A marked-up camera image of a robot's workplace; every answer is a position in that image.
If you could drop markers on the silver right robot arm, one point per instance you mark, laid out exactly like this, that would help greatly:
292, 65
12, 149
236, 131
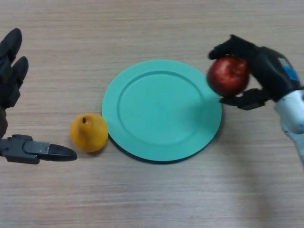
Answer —
294, 114

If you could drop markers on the yellow pear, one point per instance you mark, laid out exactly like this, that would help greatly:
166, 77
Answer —
90, 133

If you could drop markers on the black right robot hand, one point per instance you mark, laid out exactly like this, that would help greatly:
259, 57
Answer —
273, 71

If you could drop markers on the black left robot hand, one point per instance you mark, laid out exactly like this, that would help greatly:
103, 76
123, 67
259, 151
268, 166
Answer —
9, 80

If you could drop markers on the red apple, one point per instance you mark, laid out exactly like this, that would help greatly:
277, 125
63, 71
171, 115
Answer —
228, 76

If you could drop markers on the green round plate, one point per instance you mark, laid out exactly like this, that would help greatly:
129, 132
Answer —
161, 111

